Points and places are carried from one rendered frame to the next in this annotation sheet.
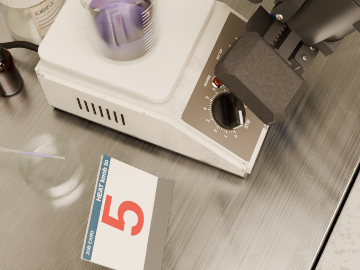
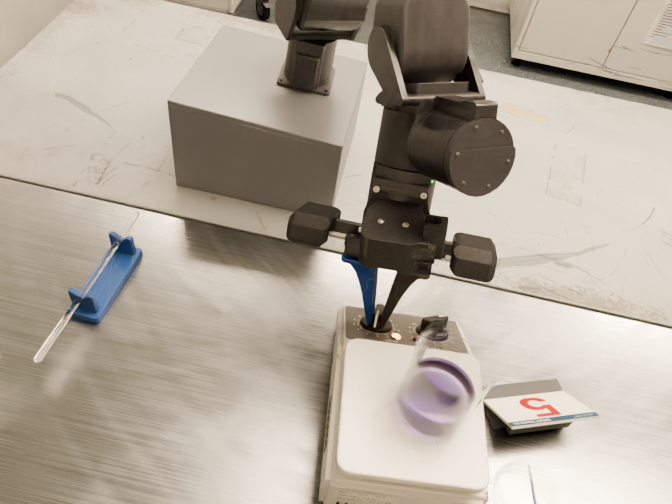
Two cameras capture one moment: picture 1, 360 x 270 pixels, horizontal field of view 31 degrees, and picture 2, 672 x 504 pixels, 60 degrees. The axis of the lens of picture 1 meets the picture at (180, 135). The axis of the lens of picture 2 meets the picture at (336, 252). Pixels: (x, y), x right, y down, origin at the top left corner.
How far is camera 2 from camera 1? 55 cm
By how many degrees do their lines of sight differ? 57
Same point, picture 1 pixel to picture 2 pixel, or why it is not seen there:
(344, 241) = not seen: hidden behind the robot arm
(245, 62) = (487, 250)
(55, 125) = not seen: outside the picture
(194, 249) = (521, 361)
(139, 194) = (510, 404)
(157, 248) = (537, 385)
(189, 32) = (403, 351)
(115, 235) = (558, 406)
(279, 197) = (453, 312)
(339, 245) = not seen: hidden behind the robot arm
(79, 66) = (481, 438)
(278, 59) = (462, 239)
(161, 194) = (495, 393)
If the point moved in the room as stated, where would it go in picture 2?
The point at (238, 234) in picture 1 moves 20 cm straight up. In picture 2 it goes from (494, 334) to (572, 206)
